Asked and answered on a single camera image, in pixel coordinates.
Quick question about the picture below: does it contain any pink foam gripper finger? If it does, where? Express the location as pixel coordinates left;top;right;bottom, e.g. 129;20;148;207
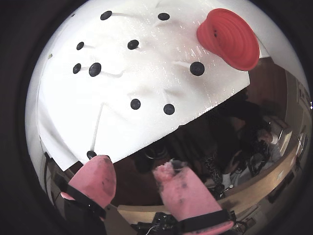
152;159;238;235
60;155;117;235

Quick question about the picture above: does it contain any red ribbed cup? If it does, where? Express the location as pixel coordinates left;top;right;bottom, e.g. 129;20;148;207
197;8;260;72

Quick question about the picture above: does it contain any person in grey sweater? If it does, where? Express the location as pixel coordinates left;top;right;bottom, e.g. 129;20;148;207
200;117;282;194

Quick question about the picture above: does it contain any white foam board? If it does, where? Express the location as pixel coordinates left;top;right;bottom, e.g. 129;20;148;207
36;0;252;172

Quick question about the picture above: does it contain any white appliance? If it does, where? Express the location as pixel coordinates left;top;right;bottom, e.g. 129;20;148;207
278;127;293;154

